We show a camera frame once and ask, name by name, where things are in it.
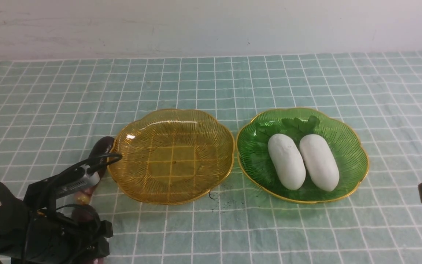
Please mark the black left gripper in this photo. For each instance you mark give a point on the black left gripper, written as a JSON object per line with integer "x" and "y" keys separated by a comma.
{"x": 62, "y": 240}

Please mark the purple eggplant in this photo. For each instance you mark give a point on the purple eggplant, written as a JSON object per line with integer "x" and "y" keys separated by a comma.
{"x": 102, "y": 146}
{"x": 84, "y": 213}

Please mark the white radish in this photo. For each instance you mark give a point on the white radish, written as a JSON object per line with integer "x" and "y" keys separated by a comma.
{"x": 315, "y": 154}
{"x": 285, "y": 155}

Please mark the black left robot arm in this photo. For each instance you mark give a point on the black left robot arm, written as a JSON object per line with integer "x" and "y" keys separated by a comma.
{"x": 15, "y": 216}

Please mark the amber glass plate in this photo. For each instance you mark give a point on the amber glass plate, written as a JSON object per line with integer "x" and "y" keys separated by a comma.
{"x": 172, "y": 156}

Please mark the green glass plate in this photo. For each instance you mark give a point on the green glass plate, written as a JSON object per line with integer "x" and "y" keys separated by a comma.
{"x": 254, "y": 160}

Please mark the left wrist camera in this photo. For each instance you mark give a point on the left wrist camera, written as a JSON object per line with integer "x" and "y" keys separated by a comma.
{"x": 44, "y": 193}

